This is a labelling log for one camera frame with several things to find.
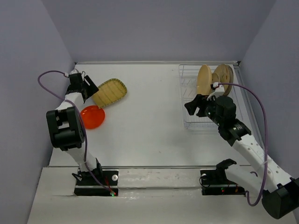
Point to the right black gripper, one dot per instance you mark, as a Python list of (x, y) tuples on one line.
[(191, 106)]

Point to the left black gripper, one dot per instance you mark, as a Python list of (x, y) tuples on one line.
[(92, 88)]

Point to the green bamboo-pattern tray plate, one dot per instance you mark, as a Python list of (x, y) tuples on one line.
[(109, 92)]

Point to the peach round plate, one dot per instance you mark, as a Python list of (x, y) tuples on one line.
[(204, 80)]

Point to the small cream calligraphy plate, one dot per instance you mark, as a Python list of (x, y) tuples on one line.
[(217, 77)]

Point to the beige bird-pattern plate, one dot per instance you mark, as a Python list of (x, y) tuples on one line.
[(225, 73)]

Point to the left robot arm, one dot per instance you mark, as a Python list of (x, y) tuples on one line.
[(67, 130)]

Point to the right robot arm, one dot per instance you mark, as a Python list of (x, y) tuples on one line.
[(281, 191)]

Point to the orange round plate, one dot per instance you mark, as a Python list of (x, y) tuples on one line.
[(93, 116)]

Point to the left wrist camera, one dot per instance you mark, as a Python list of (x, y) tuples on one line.
[(74, 71)]

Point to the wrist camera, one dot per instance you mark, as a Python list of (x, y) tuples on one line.
[(74, 71), (217, 90)]

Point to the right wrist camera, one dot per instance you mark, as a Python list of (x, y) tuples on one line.
[(217, 90)]

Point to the white wire dish rack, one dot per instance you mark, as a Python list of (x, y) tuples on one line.
[(188, 78)]

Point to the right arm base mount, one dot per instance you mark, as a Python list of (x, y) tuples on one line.
[(215, 183)]

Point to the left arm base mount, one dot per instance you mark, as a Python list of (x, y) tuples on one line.
[(107, 184)]

